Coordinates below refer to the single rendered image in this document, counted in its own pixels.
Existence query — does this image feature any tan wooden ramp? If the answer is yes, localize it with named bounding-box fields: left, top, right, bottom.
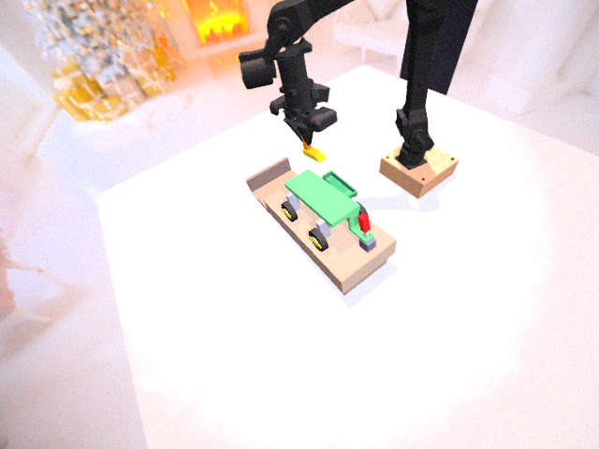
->
left=245, top=157, right=398, bottom=296

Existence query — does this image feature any green tray rim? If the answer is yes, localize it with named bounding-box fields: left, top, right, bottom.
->
left=322, top=170, right=358, bottom=198

